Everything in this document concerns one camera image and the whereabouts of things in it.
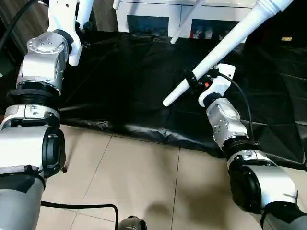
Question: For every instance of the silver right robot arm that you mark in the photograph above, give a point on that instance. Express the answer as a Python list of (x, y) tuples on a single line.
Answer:
[(227, 119)]

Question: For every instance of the white mug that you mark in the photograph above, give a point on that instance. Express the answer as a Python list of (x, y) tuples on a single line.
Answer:
[(208, 33), (197, 33)]

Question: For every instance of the black mat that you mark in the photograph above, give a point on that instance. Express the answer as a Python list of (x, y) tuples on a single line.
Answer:
[(132, 83)]

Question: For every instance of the white low cabinet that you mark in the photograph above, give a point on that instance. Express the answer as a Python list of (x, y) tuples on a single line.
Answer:
[(153, 9)]

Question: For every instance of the small yellow tag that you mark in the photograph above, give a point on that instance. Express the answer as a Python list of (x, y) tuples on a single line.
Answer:
[(286, 38)]

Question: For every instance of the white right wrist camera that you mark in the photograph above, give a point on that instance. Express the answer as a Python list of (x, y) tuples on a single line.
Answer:
[(223, 76)]

